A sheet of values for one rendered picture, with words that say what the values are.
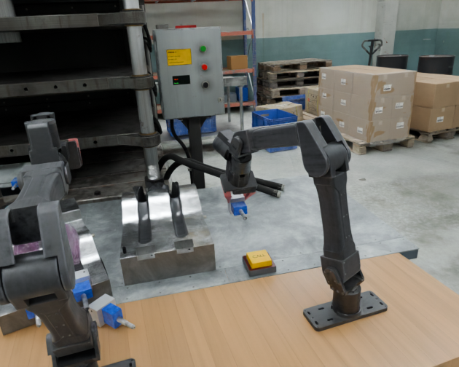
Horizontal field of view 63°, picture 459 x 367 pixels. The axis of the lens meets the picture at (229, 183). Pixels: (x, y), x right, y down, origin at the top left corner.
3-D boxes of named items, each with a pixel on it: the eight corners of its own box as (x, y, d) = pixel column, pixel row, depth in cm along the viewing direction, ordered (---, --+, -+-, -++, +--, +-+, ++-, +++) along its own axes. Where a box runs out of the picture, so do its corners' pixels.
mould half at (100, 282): (113, 296, 101) (106, 261, 96) (3, 336, 89) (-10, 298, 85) (79, 223, 141) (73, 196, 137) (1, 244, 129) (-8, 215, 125)
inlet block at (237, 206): (253, 225, 111) (253, 208, 109) (237, 228, 110) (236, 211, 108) (242, 207, 123) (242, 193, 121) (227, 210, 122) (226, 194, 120)
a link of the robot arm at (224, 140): (205, 151, 109) (214, 117, 101) (227, 145, 114) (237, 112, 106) (229, 176, 103) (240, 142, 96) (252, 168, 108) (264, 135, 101)
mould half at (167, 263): (216, 270, 109) (213, 229, 104) (124, 286, 104) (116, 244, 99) (192, 202, 155) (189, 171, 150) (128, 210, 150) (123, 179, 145)
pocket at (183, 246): (195, 258, 106) (194, 246, 105) (176, 261, 105) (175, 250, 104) (193, 249, 110) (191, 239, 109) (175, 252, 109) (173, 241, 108)
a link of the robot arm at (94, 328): (46, 328, 71) (43, 350, 66) (95, 317, 74) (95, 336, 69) (54, 353, 74) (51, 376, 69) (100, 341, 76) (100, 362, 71)
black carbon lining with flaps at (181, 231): (191, 242, 111) (188, 213, 107) (135, 251, 108) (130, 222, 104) (178, 196, 143) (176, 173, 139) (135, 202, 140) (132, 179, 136)
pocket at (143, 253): (157, 264, 104) (155, 253, 103) (137, 267, 103) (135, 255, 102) (156, 255, 108) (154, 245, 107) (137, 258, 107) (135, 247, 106)
